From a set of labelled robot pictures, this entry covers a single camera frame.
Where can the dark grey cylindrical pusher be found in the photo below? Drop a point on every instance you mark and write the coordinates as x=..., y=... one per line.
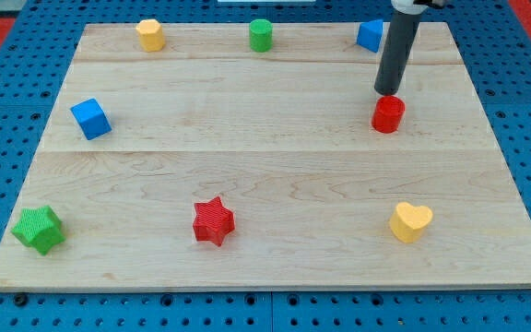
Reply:
x=400, y=36

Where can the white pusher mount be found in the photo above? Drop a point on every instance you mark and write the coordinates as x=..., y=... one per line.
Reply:
x=416, y=6

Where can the yellow heart block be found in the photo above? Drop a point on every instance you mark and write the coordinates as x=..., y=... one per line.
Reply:
x=408, y=222

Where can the blue triangle block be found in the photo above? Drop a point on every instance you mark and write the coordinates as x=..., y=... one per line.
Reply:
x=370, y=34

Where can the red cylinder block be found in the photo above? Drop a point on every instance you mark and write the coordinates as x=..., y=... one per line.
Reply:
x=388, y=114

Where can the green cylinder block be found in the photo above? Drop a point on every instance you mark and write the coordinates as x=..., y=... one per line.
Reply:
x=260, y=35

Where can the wooden board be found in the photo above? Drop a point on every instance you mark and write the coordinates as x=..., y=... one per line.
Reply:
x=285, y=139

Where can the yellow hexagon block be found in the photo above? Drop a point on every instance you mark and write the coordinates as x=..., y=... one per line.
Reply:
x=150, y=35

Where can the red star block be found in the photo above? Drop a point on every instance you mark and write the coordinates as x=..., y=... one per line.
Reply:
x=213, y=222

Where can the blue cube block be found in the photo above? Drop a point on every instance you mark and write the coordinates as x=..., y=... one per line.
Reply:
x=91, y=119

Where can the green star block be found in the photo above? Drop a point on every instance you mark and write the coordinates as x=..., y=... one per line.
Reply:
x=39, y=229

